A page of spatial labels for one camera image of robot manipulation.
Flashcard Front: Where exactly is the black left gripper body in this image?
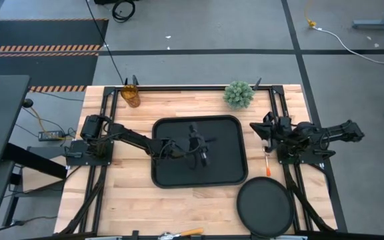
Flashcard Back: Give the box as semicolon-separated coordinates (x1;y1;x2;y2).
168;135;209;159

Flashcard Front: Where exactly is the yellow cable with plug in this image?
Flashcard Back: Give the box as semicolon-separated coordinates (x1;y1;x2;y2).
303;0;317;29

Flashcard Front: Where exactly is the coiled black cable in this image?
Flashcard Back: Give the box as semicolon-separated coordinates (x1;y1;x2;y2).
111;0;137;23

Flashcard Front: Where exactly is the white cable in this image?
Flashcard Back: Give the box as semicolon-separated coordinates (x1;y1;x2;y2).
313;26;384;78

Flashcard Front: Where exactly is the amber faceted cup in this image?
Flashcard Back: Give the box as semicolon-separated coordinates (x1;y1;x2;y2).
120;84;142;109

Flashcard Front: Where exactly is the thin yellow cable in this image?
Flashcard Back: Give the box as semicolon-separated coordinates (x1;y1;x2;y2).
28;106;75;140

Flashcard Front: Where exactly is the black hazard striped mat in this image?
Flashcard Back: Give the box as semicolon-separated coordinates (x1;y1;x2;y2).
0;18;109;53
0;52;100;93

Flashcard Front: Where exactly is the black aluminium frame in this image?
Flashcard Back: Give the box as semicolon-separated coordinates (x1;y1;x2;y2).
60;85;348;240

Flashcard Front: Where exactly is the black power adapter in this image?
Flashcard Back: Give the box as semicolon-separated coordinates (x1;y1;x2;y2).
38;129;65;142

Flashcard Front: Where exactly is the fork with orange handle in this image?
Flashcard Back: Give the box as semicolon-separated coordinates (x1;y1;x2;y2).
263;145;273;177

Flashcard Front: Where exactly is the black plastic tray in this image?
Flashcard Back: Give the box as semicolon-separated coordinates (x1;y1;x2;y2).
151;115;249;189

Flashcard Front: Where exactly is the black round plate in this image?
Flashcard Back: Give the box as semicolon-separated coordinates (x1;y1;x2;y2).
236;176;295;238

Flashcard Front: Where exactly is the long black cable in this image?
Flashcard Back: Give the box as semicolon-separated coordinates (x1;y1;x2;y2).
84;0;127;86

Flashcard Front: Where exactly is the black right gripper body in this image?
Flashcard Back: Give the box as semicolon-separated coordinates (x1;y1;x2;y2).
263;111;295;153

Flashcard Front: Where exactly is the green artificial plant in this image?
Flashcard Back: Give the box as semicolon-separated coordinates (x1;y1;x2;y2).
223;80;255;110

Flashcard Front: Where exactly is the grey desk foot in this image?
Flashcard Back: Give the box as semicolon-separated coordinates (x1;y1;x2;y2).
351;0;384;31

